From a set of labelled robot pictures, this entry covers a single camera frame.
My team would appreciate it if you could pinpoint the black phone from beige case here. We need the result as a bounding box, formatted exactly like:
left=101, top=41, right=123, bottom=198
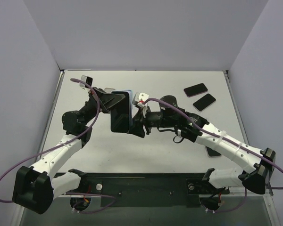
left=193, top=94, right=216, bottom=112

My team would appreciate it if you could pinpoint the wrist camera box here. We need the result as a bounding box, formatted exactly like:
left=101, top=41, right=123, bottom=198
left=80, top=75, right=93, bottom=91
left=133, top=91, right=150, bottom=117

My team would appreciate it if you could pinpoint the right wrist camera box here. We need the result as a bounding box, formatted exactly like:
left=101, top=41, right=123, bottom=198
left=133, top=91, right=150, bottom=117

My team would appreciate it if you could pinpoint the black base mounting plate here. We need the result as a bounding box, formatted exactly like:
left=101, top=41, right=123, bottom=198
left=72, top=173, right=229, bottom=208

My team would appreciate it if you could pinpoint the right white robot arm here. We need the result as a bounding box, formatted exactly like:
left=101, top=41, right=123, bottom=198
left=131, top=93, right=275, bottom=194

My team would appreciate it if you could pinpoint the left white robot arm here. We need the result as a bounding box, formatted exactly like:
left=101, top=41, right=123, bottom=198
left=12, top=89, right=125, bottom=214

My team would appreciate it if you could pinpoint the aluminium frame rail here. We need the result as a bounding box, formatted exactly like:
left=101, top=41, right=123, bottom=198
left=20, top=71, right=272, bottom=226

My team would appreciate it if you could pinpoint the light blue phone case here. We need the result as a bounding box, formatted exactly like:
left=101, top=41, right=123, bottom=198
left=123, top=89, right=133, bottom=104

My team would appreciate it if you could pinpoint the purple phone from blue case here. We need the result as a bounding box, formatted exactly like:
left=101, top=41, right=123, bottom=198
left=183, top=83, right=208, bottom=97

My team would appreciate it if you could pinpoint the beige phone case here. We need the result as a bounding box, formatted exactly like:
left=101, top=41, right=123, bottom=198
left=104, top=88, right=115, bottom=93

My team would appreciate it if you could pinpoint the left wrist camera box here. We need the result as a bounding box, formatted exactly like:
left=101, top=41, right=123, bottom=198
left=80, top=75, right=93, bottom=91

